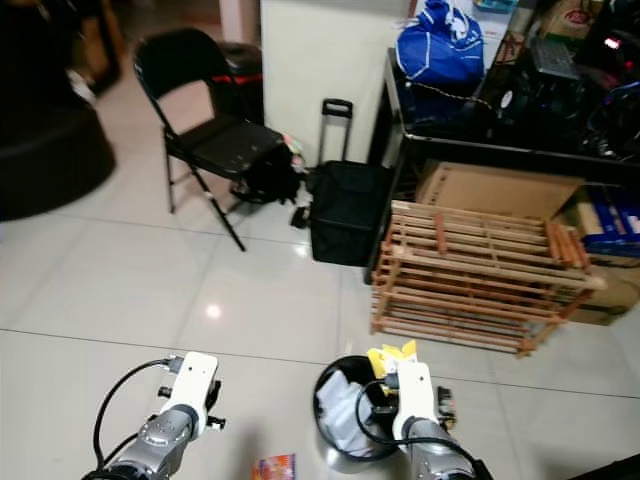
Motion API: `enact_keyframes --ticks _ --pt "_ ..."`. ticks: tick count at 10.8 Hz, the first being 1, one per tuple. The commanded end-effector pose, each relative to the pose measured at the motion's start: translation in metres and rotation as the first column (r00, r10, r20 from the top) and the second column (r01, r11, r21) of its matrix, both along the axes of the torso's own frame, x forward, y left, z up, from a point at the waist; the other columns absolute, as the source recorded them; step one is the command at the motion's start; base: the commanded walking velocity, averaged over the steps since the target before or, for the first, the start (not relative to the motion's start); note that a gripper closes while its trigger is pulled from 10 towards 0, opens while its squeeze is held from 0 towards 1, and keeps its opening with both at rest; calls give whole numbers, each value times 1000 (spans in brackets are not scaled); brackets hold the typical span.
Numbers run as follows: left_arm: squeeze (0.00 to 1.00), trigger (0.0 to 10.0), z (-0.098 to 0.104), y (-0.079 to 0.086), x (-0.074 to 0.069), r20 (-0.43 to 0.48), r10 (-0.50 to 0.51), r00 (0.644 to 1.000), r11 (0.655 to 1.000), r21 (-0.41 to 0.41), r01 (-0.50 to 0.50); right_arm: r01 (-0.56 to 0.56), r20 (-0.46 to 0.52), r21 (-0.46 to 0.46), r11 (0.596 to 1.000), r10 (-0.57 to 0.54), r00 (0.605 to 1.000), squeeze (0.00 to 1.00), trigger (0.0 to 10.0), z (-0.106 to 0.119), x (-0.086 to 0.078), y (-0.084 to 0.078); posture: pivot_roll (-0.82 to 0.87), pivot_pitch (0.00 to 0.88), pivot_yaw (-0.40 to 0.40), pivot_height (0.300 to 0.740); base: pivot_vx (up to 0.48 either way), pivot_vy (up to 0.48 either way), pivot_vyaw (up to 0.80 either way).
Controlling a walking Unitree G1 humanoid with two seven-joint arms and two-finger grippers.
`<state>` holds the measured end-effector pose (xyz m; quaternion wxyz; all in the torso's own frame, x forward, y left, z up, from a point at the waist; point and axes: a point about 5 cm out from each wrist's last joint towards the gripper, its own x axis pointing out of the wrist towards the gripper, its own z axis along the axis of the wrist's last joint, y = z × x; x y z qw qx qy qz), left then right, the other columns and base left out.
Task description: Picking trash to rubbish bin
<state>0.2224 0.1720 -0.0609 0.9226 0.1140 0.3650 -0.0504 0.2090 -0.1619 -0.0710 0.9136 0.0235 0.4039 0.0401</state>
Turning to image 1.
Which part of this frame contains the black round rubbish bin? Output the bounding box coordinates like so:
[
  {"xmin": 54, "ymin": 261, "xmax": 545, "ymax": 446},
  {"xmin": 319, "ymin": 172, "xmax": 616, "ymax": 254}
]
[{"xmin": 312, "ymin": 355, "xmax": 401, "ymax": 471}]

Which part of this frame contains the black bin with red band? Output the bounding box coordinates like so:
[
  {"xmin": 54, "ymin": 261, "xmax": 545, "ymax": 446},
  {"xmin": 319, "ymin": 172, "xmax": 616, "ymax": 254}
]
[{"xmin": 215, "ymin": 42, "xmax": 266, "ymax": 123}]

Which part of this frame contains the white paper box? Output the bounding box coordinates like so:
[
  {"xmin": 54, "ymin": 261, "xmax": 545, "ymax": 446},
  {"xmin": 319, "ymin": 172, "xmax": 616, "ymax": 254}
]
[{"xmin": 317, "ymin": 372, "xmax": 366, "ymax": 446}]

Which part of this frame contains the red snack packet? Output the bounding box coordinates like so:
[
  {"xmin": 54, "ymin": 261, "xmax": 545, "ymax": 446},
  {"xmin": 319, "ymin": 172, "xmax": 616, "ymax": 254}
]
[{"xmin": 253, "ymin": 453, "xmax": 298, "ymax": 480}]

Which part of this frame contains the wooden slatted rack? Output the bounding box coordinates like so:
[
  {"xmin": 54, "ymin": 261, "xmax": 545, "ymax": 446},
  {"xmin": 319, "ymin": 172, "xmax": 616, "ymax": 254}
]
[{"xmin": 370, "ymin": 200, "xmax": 609, "ymax": 358}]

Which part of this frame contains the black trolley bag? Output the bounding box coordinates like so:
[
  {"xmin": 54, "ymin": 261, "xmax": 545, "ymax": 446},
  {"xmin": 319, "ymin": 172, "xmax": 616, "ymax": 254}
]
[{"xmin": 290, "ymin": 98, "xmax": 391, "ymax": 266}]

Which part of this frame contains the plain brown cardboard box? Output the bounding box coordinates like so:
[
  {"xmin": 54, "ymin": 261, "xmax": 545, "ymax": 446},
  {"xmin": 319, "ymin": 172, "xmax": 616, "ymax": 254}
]
[{"xmin": 417, "ymin": 160, "xmax": 586, "ymax": 221}]

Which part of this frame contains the black backpack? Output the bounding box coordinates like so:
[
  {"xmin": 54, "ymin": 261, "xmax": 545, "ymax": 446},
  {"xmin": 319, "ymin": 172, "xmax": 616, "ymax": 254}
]
[{"xmin": 240, "ymin": 145, "xmax": 301, "ymax": 206}]

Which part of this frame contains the printed brown cardboard box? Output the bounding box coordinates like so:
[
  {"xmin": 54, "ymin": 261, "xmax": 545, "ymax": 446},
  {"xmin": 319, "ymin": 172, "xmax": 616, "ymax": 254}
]
[{"xmin": 570, "ymin": 255, "xmax": 640, "ymax": 326}]

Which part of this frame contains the pink white plush charm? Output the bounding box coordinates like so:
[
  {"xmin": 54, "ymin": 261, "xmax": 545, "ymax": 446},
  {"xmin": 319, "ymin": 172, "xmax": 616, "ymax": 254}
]
[{"xmin": 285, "ymin": 135, "xmax": 306, "ymax": 166}]

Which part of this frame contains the black desk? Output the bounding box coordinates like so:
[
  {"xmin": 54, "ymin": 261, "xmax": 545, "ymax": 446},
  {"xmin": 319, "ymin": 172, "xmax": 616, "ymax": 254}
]
[{"xmin": 365, "ymin": 48, "xmax": 640, "ymax": 281}]

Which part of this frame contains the blue printed carton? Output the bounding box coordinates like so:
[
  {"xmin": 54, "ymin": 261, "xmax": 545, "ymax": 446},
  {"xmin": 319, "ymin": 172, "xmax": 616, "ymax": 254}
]
[{"xmin": 582, "ymin": 185, "xmax": 640, "ymax": 258}]

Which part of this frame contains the black folding chair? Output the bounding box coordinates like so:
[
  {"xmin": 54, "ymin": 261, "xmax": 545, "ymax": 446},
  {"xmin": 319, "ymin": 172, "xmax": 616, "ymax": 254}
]
[{"xmin": 135, "ymin": 28, "xmax": 291, "ymax": 251}]

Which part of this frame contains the black round ottoman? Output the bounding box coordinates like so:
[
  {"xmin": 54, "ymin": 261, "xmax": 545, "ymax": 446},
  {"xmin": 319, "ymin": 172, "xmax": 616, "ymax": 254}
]
[{"xmin": 0, "ymin": 105, "xmax": 116, "ymax": 221}]

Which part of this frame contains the blue plastic bag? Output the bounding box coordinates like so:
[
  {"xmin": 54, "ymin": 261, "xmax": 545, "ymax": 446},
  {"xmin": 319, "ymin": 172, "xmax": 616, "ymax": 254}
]
[{"xmin": 396, "ymin": 0, "xmax": 486, "ymax": 83}]

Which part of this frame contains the black keyboard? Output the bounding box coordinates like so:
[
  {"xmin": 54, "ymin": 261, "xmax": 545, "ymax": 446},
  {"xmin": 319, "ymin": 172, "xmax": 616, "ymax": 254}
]
[{"xmin": 530, "ymin": 38, "xmax": 581, "ymax": 81}]

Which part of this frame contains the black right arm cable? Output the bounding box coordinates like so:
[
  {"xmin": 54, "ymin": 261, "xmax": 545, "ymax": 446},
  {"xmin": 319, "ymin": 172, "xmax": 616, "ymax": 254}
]
[{"xmin": 355, "ymin": 378, "xmax": 481, "ymax": 471}]

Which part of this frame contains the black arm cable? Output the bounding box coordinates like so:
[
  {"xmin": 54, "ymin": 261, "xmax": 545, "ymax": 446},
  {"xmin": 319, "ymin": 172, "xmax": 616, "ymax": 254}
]
[
  {"xmin": 93, "ymin": 358, "xmax": 176, "ymax": 471},
  {"xmin": 355, "ymin": 378, "xmax": 481, "ymax": 471}
]

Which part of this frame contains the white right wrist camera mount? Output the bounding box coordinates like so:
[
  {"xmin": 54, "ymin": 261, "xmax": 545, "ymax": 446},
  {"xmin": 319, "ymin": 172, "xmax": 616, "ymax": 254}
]
[{"xmin": 393, "ymin": 360, "xmax": 441, "ymax": 441}]

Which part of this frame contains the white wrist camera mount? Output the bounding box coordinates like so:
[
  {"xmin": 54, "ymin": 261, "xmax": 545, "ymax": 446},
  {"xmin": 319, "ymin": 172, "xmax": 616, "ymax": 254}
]
[
  {"xmin": 165, "ymin": 351, "xmax": 221, "ymax": 429},
  {"xmin": 393, "ymin": 360, "xmax": 441, "ymax": 441}
]

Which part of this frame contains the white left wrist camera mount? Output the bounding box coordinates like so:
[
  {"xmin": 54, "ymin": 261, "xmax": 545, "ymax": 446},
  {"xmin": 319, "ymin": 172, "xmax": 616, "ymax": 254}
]
[{"xmin": 165, "ymin": 351, "xmax": 221, "ymax": 429}]

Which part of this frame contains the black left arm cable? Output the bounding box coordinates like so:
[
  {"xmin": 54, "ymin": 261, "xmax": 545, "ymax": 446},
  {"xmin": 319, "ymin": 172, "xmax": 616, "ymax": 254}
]
[{"xmin": 93, "ymin": 358, "xmax": 176, "ymax": 471}]

